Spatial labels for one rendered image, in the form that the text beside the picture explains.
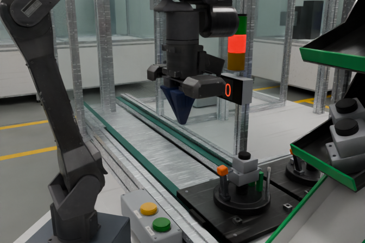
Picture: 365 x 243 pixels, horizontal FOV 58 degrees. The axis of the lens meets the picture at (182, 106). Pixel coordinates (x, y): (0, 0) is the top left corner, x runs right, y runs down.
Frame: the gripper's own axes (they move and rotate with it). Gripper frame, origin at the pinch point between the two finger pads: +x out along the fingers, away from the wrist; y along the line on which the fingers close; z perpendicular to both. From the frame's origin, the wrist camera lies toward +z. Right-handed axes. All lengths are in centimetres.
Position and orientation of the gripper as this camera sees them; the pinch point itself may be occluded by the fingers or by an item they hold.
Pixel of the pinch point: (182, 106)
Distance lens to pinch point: 60.3
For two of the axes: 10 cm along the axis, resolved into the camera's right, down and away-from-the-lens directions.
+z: 8.7, -1.4, 4.8
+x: 0.0, 9.6, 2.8
